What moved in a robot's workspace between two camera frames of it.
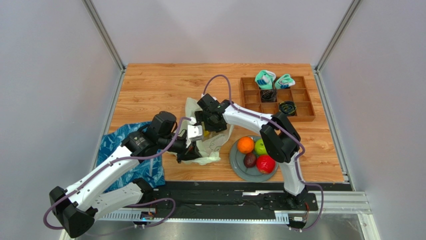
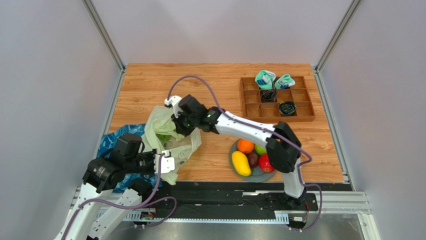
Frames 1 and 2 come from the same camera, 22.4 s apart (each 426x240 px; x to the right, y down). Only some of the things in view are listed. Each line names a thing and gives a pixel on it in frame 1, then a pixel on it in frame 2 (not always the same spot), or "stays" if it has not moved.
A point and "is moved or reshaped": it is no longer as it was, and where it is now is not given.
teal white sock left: (264, 79) stays
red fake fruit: (265, 164) stays
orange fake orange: (245, 144) stays
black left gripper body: (179, 145) -> (147, 162)
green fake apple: (260, 148) stays
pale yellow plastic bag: (210, 146) is moved or reshaped
